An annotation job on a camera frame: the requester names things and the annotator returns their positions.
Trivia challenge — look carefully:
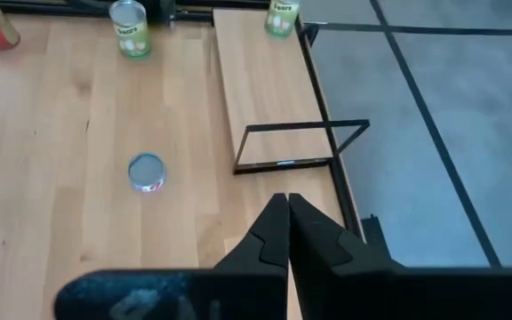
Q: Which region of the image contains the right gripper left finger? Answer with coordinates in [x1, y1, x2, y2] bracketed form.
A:
[53, 192, 291, 320]

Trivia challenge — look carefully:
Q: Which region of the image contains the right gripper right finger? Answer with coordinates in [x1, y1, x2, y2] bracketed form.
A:
[287, 192, 512, 320]

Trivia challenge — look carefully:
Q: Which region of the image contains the metal jar lid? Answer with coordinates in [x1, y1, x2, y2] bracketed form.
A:
[127, 152, 167, 194]

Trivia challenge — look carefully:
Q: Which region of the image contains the green pears can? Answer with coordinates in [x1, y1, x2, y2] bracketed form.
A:
[108, 0, 153, 60]
[263, 0, 302, 39]

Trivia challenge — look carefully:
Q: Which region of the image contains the black aluminium rig frame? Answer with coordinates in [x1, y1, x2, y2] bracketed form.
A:
[0, 0, 393, 268]

